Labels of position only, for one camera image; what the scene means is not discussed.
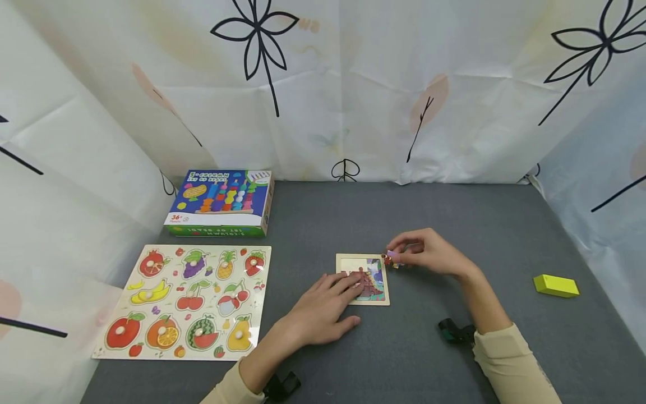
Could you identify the person's right hand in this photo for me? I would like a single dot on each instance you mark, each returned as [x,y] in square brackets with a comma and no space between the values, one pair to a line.
[436,255]

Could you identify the person's left hand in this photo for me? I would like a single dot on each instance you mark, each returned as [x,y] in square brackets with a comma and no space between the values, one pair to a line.
[318,314]

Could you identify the person's left index finger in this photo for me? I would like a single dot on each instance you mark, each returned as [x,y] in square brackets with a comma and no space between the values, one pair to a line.
[352,296]

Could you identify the person's left middle finger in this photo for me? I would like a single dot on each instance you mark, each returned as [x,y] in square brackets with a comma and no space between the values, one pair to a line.
[348,286]

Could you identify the person's right index finger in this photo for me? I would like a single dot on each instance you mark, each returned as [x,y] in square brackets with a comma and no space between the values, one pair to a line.
[406,238]

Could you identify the person's left ring finger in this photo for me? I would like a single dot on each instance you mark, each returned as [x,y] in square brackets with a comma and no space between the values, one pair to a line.
[339,279]

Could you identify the person's left little finger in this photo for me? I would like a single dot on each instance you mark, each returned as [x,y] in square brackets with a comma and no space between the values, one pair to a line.
[321,280]

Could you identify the person's left thumb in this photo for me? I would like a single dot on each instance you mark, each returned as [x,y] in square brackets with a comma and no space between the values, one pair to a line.
[345,324]

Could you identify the person's right thumb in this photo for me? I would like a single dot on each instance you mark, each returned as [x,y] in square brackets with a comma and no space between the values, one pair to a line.
[411,258]

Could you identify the small colourful jigsaw piece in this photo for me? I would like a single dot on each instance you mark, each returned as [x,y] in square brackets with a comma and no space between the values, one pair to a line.
[388,260]

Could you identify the small wooden jigsaw puzzle tray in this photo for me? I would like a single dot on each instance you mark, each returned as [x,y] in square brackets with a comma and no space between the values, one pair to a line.
[376,280]

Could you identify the person's left forearm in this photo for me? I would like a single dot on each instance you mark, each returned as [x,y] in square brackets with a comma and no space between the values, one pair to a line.
[257,370]

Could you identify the person's right forearm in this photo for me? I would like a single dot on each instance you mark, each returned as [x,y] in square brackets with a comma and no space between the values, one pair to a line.
[504,348]

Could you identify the black wrist band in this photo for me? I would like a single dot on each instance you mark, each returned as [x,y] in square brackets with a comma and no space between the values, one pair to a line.
[456,331]
[282,387]

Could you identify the blue toy bead box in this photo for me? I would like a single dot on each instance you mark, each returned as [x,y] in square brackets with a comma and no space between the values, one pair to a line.
[222,199]

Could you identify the yellow-green rectangular block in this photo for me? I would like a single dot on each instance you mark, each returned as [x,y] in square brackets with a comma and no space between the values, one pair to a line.
[555,285]

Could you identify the wooden fruit puzzle board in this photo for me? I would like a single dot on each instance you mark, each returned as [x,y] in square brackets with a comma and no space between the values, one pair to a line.
[176,350]

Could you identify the set of fruit peg pieces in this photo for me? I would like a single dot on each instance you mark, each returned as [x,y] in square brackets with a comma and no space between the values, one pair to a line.
[123,332]

